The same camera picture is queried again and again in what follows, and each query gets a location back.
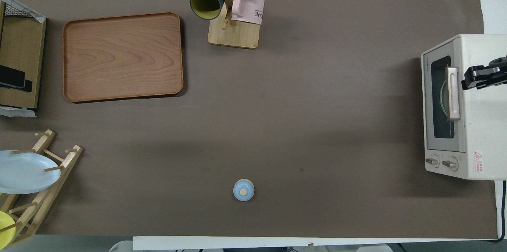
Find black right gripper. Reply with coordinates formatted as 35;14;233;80
461;56;507;90

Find toaster oven glass door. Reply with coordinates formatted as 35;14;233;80
421;39;469;153

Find white toaster oven body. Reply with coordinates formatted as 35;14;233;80
421;33;507;181

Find brown table mat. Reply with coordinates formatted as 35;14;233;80
0;0;498;241

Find pink mug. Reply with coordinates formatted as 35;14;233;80
231;0;267;26

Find wooden mug tree stand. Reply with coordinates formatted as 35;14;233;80
189;0;266;50

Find blue call bell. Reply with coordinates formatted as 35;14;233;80
233;179;255;202

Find brown wooden tray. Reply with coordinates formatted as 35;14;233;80
63;12;185;104

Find white wrapping sheet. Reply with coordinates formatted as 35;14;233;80
0;106;37;118
0;0;47;23

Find wooden dish rack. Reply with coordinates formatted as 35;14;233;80
0;129;84;251

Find wooden shelf unit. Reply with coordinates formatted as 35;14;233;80
0;0;47;110

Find light blue plate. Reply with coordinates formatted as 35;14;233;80
0;150;62;195

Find black flat device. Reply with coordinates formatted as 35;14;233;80
0;65;33;94

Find yellow plate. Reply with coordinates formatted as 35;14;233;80
0;211;17;247

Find black oven power cable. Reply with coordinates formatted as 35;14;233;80
490;180;507;243

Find black wire shelf frame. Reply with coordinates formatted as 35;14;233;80
0;1;40;19

